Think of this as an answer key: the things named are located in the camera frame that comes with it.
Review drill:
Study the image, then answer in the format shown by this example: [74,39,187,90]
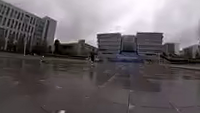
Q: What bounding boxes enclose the pale grey building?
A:
[181,42,200,60]

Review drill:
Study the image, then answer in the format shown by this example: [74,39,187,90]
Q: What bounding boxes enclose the grey twin-block building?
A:
[95,28,165,61]

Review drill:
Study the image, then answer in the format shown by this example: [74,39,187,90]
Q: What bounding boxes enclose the small grey building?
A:
[161,41,182,57]

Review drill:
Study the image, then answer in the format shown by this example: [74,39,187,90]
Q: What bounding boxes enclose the long grey building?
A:
[0,0,59,56]

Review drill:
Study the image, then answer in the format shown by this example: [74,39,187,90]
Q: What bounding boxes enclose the person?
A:
[88,48,97,65]

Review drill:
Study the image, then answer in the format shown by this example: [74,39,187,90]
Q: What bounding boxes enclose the low dark building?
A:
[53,37,99,58]

